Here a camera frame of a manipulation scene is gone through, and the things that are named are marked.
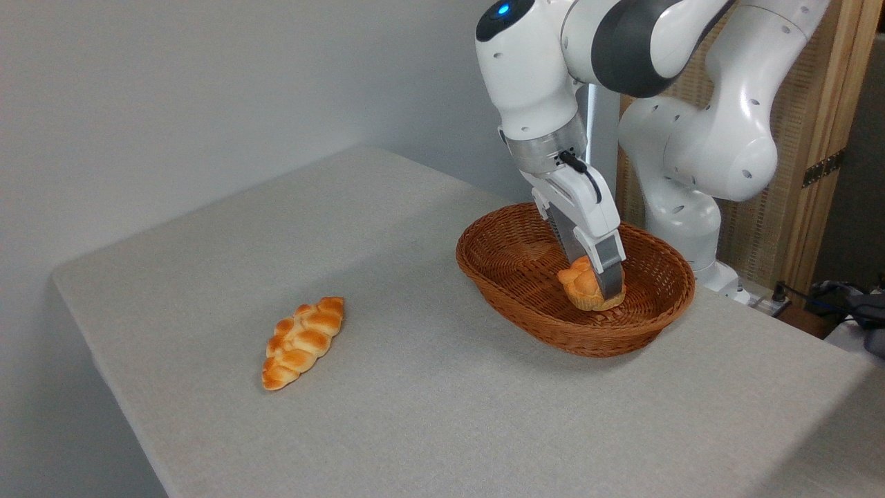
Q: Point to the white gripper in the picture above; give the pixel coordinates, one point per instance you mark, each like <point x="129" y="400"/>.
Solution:
<point x="584" y="204"/>

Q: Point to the round knotted bread roll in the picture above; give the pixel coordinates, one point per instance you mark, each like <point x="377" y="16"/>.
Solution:
<point x="579" y="285"/>

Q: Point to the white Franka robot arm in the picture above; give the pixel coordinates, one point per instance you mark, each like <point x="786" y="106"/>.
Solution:
<point x="719" y="138"/>

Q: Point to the long braided bread loaf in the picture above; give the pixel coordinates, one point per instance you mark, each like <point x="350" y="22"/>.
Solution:
<point x="302" y="342"/>

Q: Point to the brown oval wicker basket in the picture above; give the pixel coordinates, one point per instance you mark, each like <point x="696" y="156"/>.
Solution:
<point x="511" y="263"/>

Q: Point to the grey fabric tablecloth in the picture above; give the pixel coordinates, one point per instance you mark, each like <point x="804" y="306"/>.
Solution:
<point x="429" y="415"/>

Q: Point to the dark metal screen hinge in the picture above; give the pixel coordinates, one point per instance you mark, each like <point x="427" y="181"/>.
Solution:
<point x="823" y="168"/>

